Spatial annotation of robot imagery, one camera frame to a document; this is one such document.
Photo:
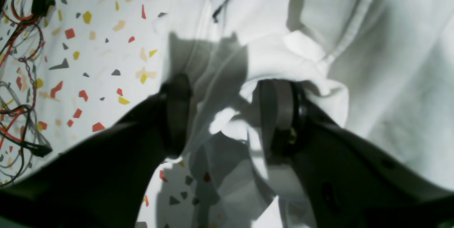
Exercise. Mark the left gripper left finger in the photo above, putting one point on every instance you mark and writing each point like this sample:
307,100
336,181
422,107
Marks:
101,182

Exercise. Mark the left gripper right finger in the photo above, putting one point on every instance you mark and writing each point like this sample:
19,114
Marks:
347,181

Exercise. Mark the white T-shirt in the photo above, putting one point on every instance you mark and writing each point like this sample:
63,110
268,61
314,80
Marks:
382,69

